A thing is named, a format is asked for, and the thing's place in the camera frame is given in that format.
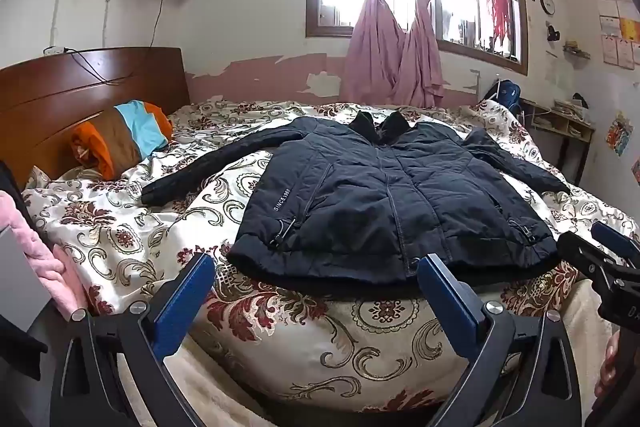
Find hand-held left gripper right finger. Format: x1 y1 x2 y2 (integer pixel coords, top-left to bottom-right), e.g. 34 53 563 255
416 254 583 427

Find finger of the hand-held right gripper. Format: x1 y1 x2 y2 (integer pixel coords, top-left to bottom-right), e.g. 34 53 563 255
556 231 640 282
591 222 640 260

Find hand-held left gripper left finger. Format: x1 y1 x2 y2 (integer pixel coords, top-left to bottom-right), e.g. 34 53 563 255
49 252 217 427

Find dark navy padded jacket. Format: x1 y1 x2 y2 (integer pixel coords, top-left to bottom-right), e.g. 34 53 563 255
141 109 571 286

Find red hanging clothes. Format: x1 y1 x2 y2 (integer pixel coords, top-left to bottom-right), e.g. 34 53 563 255
485 0 512 54

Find person's right hand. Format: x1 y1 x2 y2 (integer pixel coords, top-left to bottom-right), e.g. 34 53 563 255
596 332 623 400

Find cream fleece blanket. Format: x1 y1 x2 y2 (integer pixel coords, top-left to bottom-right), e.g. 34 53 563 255
120 347 261 427

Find floral patterned duvet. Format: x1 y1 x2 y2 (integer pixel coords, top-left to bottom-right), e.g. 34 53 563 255
22 99 640 413

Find wooden side desk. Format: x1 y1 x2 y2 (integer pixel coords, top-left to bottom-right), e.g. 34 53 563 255
520 99 596 188

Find stack of books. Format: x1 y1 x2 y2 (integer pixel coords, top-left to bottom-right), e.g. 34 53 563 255
551 99 591 124

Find pink fleece blanket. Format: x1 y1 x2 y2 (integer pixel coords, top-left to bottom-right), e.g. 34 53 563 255
0 189 88 315

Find grey flat board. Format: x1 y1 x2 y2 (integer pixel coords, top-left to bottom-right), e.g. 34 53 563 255
0 224 53 333

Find blue backpack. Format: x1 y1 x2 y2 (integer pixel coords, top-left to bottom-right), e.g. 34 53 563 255
482 79 522 114

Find orange brown blue striped pillow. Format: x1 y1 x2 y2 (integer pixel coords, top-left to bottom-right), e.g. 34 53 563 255
70 99 173 182

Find brown wooden headboard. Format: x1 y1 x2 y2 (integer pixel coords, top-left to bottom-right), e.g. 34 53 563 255
0 47 191 188

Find pink tied curtain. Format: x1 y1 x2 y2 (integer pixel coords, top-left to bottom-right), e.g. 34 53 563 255
394 0 503 108
341 0 432 105

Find colourful wall sticker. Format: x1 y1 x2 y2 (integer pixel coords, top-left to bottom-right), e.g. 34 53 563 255
606 112 635 158

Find small wall shelf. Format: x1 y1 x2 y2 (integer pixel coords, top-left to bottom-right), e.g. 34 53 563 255
562 41 591 60

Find group of wall papers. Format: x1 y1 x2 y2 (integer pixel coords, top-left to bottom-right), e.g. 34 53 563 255
596 0 640 70

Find black cable on headboard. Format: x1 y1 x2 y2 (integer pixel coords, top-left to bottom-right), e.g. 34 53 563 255
65 48 136 86

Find black hanging cable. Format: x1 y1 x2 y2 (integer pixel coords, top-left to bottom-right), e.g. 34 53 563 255
149 0 169 48

